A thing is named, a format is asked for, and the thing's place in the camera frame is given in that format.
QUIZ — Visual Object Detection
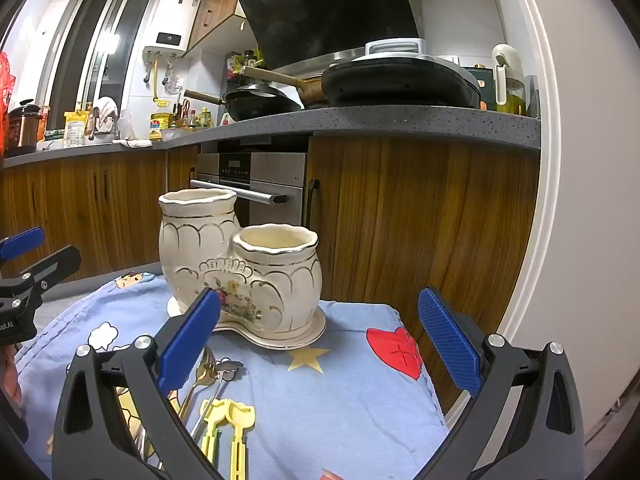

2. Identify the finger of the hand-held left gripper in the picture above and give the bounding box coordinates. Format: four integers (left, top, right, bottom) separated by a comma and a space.
0, 227, 46, 263
0, 245, 82, 307

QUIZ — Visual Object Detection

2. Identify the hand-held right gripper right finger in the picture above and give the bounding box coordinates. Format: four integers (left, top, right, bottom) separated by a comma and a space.
417, 286, 586, 480

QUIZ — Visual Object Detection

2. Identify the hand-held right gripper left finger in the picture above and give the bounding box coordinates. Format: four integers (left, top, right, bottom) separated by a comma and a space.
51, 287, 226, 480

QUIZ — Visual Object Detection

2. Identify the silver metal fork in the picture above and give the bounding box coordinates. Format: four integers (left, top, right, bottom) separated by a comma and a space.
186, 360, 246, 438

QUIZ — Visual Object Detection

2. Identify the yellow plastic fork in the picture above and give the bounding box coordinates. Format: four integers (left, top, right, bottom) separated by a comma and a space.
225, 400, 257, 480

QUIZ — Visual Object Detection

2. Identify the cream ceramic double utensil holder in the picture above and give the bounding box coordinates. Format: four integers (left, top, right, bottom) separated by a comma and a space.
158, 188, 327, 350

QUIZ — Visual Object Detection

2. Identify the person's left hand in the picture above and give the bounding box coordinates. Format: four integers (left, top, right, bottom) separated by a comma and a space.
0, 349, 20, 406

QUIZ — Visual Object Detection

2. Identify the wooden lower cabinet row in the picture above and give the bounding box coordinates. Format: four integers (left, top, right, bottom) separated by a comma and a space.
0, 147, 199, 281

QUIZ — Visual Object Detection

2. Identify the dark red electric cooker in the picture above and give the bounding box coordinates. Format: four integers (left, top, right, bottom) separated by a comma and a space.
5, 100, 43, 157

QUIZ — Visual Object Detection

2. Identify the yellow food packet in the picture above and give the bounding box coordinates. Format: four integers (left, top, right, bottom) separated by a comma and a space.
64, 111, 89, 147

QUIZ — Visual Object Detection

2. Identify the blue cartoon printed cloth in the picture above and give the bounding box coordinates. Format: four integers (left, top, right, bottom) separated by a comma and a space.
14, 271, 449, 480

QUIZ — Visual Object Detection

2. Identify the red plastic bag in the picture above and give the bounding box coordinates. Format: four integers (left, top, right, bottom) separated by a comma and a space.
0, 52, 14, 153

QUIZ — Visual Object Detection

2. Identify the white hanging towel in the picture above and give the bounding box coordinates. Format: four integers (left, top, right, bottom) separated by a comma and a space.
95, 96, 119, 130

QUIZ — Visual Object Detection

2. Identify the yellow cooking oil bottle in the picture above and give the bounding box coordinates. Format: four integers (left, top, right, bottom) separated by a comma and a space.
150, 102, 174, 142

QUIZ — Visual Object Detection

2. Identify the stainless steel built-in oven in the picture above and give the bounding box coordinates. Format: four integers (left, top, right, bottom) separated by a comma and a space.
190, 151, 308, 228

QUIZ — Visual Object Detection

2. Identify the row of condiment bottles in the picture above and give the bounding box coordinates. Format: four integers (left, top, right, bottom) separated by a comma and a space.
172, 100, 216, 131

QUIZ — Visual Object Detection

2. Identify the glass sliding door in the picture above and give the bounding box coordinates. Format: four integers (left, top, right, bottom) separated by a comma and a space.
47, 0, 156, 128

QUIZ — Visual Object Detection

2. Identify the grey stone countertop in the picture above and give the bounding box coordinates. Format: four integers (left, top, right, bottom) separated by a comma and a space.
0, 105, 542, 171

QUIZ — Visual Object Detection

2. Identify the dark green container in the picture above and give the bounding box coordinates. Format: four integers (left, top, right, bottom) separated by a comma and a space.
462, 65, 496, 111

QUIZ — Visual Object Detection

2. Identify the black electric griddle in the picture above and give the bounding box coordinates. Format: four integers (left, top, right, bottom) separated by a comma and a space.
321, 38, 482, 109

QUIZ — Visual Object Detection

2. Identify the white water heater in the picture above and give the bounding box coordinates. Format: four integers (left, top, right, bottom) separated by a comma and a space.
142, 0, 201, 58

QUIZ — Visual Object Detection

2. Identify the shelf of seasoning jars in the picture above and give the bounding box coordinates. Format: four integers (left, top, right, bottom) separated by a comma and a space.
225, 47, 266, 83

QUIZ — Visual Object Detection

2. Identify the white oil jug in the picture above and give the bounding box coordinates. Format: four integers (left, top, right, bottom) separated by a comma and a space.
491, 43, 526, 113

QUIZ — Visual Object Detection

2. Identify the black range hood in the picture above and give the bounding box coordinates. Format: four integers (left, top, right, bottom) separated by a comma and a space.
236, 0, 426, 72

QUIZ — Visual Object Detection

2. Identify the wooden lower cabinet with handle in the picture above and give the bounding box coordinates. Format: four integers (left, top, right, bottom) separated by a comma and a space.
307, 137, 541, 411

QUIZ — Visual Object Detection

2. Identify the white door frame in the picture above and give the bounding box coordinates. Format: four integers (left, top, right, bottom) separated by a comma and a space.
487, 0, 565, 411

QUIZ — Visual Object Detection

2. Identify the black wok with wooden handle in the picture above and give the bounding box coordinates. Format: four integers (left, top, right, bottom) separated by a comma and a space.
184, 84, 303, 122

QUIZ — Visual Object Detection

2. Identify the brown pan with wooden handle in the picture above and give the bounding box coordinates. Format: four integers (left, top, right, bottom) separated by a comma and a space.
239, 65, 326, 110

